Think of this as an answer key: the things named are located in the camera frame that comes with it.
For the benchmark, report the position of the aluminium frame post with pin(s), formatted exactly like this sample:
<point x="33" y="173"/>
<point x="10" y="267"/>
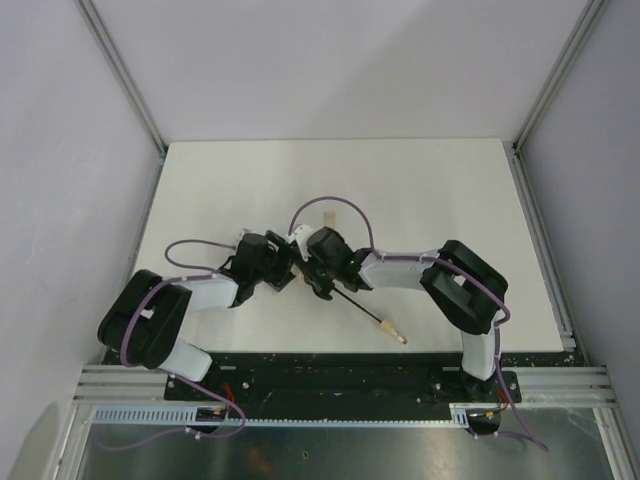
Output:
<point x="568" y="56"/>
<point x="104" y="40"/>

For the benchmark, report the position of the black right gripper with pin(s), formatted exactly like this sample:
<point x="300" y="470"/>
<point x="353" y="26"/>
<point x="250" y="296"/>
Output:
<point x="318" y="278"/>

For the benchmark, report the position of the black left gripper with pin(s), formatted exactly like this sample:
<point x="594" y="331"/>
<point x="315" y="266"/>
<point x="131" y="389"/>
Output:
<point x="279" y="261"/>

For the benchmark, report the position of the grey cable duct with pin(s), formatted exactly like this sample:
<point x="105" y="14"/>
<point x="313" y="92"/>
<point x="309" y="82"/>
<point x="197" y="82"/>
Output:
<point x="448" y="415"/>

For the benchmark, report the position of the right aluminium frame post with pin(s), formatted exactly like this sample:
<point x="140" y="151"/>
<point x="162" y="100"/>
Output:
<point x="568" y="56"/>

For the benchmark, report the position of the left aluminium frame post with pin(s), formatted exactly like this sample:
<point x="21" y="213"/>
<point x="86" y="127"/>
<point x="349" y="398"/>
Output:
<point x="104" y="40"/>

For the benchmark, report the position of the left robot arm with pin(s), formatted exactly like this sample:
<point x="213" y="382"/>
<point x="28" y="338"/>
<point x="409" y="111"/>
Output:
<point x="144" y="323"/>

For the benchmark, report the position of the beige folding umbrella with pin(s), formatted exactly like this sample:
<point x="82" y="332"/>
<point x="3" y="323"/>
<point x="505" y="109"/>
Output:
<point x="380" y="325"/>

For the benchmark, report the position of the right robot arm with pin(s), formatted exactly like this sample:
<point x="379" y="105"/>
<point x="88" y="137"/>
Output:
<point x="466" y="289"/>

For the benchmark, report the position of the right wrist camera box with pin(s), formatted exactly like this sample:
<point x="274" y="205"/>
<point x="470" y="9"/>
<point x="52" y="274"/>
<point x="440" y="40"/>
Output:
<point x="300" y="235"/>

